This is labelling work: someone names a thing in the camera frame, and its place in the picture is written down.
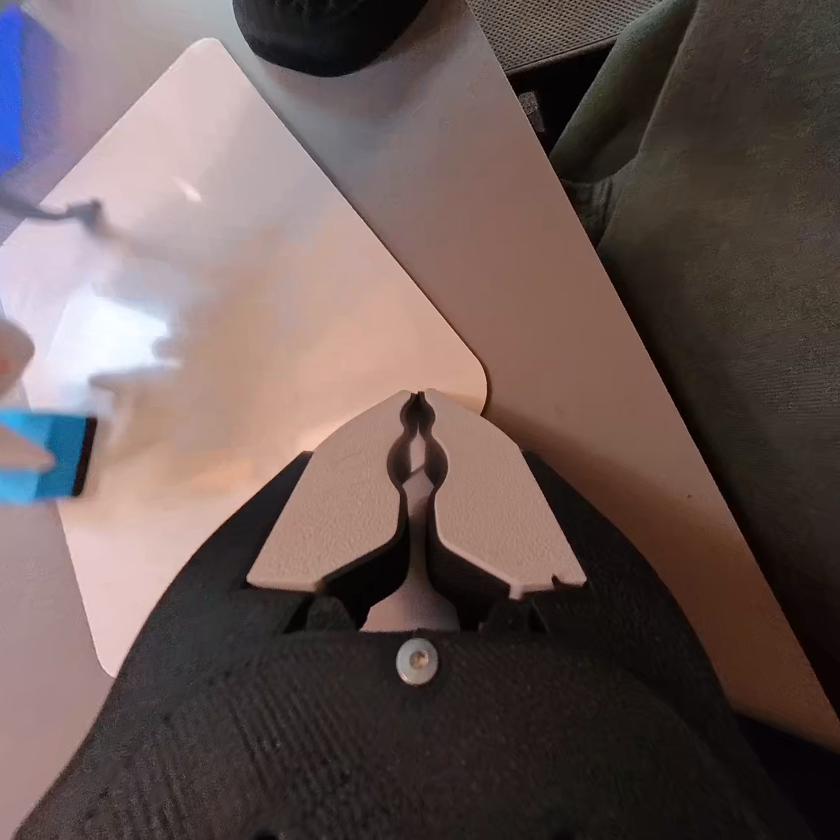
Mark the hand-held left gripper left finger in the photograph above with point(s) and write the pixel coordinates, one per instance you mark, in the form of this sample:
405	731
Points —
328	518

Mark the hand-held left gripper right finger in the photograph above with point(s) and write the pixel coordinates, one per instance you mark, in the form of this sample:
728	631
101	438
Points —
505	518

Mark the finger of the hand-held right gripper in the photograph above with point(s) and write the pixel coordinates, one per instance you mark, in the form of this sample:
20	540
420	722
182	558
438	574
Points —
23	453

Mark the blue whiteboard eraser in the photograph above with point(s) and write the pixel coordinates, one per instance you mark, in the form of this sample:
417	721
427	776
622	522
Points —
65	453

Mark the white whiteboard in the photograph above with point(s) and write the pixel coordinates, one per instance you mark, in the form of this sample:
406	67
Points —
262	262

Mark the blue plastic bin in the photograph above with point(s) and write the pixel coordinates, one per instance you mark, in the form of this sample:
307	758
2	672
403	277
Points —
16	79

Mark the black honeycomb pad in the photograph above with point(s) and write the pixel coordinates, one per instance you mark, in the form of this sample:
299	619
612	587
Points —
328	33

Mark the grey mesh chair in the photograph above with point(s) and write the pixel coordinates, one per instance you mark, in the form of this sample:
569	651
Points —
558	29

